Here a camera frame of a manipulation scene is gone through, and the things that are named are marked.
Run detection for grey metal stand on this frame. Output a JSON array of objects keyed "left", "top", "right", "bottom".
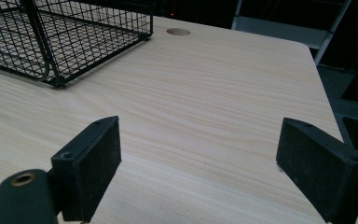
[{"left": 231, "top": 0, "right": 353, "bottom": 67}]

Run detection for black wire mesh basket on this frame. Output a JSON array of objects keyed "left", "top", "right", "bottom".
[{"left": 0, "top": 0, "right": 154, "bottom": 89}]

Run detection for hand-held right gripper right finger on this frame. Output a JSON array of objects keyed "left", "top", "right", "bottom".
[{"left": 275, "top": 117, "right": 358, "bottom": 224}]

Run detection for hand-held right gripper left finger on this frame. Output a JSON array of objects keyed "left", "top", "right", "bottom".
[{"left": 50, "top": 115, "right": 123, "bottom": 224}]

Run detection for round table cable hole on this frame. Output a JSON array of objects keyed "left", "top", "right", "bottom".
[{"left": 166, "top": 27, "right": 191, "bottom": 36}]

